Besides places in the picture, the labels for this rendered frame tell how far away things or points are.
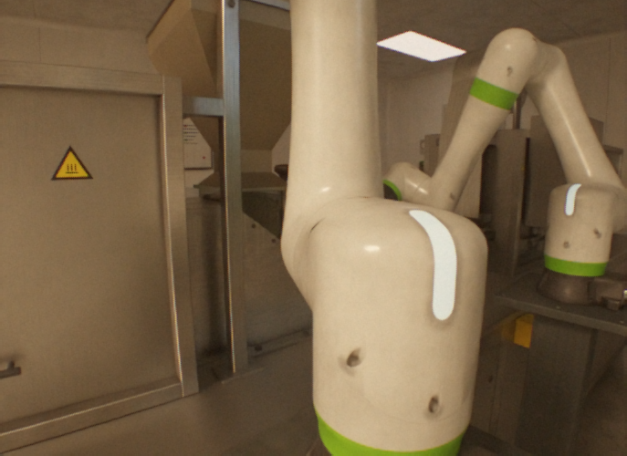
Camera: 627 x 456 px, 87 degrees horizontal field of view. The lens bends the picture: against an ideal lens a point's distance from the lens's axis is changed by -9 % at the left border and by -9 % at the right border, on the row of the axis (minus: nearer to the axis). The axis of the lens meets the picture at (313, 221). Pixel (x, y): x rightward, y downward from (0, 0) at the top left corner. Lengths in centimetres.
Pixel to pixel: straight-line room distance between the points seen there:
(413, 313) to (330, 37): 28
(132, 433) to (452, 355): 52
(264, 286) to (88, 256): 36
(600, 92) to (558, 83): 396
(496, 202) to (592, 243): 66
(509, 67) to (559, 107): 19
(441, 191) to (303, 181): 71
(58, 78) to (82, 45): 408
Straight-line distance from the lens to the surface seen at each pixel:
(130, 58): 470
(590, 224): 89
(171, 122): 61
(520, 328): 119
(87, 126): 62
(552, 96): 111
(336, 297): 25
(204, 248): 74
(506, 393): 130
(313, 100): 39
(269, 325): 85
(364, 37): 42
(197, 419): 67
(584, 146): 108
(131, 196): 63
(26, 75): 60
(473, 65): 163
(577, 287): 91
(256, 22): 76
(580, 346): 95
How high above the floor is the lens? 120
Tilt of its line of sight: 8 degrees down
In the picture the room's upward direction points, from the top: straight up
